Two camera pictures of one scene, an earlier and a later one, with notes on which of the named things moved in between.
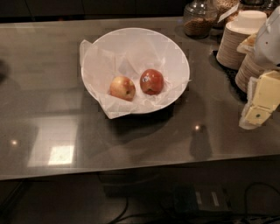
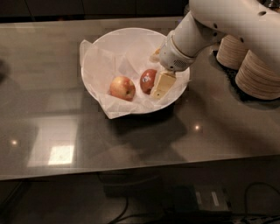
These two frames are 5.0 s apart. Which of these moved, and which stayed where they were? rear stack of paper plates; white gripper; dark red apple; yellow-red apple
Moved: white gripper
Stayed: dark red apple; rear stack of paper plates; yellow-red apple
